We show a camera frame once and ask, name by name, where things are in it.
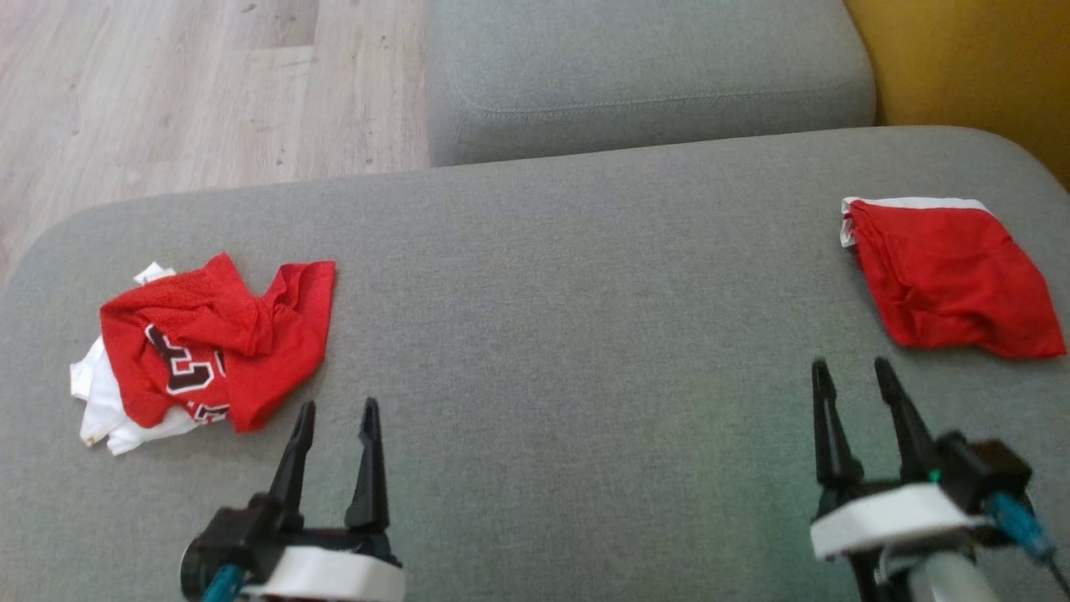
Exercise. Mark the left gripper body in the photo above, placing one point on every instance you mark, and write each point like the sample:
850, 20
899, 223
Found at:
334, 577

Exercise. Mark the blue right camera connector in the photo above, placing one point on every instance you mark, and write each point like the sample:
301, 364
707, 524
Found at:
1020, 522

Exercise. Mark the blue camera connector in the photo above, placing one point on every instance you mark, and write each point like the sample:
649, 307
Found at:
1020, 522
221, 585

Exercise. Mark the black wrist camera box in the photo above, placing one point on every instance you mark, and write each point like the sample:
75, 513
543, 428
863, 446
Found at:
986, 468
221, 539

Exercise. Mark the red shorts white waistband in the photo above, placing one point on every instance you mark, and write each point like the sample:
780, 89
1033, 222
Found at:
953, 276

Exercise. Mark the red basketball jersey white sleeves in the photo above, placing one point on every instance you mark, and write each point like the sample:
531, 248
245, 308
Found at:
276, 334

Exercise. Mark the wide grey sofa seat cushion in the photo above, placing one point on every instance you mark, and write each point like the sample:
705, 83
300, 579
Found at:
543, 334

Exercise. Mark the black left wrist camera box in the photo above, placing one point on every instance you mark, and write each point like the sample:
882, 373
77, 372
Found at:
221, 539

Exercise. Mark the blue left camera connector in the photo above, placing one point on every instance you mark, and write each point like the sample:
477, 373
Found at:
221, 585

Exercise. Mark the wide yellow sofa back cushion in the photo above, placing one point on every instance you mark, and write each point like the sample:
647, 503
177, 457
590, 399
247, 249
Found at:
978, 75

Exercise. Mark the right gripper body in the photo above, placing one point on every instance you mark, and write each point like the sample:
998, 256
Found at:
886, 514

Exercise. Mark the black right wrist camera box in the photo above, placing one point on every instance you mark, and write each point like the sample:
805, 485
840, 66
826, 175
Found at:
986, 468

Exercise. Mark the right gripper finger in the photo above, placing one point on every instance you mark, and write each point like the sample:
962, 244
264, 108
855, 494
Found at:
832, 443
911, 443

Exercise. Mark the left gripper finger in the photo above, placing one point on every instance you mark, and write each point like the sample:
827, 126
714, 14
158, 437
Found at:
292, 477
369, 477

